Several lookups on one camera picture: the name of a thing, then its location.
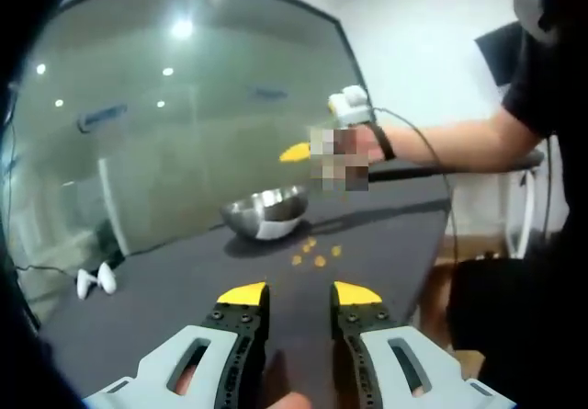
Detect person's left hand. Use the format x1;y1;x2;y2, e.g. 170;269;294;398
279;391;313;409

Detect blue strip glass sticker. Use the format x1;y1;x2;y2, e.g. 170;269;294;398
245;85;284;100

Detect yellow QQ candies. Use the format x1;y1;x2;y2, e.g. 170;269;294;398
291;237;344;267

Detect person's black shirt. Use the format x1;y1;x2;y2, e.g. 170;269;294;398
500;27;588;263

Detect black wall monitor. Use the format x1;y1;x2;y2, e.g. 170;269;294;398
474;21;525;86

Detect blue logo glass sticker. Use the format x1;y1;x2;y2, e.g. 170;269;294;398
77;103;128;133

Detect white metal frame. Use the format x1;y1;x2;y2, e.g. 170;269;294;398
504;169;537;258

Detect person's black shorts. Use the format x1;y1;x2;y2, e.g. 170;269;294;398
447;256;588;355

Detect black wristband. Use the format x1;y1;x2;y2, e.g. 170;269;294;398
372;122;397;162

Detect person's right hand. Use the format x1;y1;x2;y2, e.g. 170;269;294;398
369;128;386;163

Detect grey worn device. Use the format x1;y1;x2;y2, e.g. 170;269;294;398
509;0;560;42

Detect black floor cable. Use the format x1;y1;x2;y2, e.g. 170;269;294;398
16;264;79;276

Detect dark grey table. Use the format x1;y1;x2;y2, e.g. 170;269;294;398
39;183;454;409

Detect stainless steel bowl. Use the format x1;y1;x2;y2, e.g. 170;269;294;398
220;186;310;241

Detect thin gripper cable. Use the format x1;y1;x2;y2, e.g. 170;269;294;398
367;105;460;267

